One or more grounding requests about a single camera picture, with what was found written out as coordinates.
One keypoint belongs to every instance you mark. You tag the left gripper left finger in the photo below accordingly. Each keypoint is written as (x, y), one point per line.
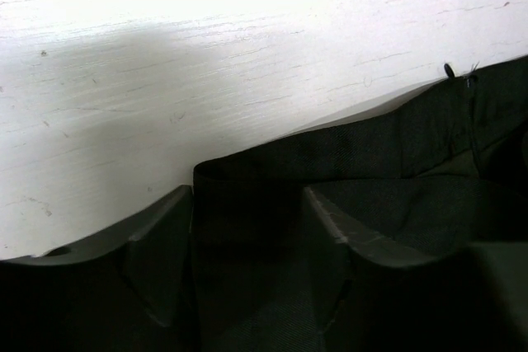
(120, 289)

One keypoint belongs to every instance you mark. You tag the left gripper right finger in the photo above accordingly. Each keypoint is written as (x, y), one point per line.
(371, 293)

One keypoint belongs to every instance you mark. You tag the black pleated skirt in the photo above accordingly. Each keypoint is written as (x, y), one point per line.
(444, 170)

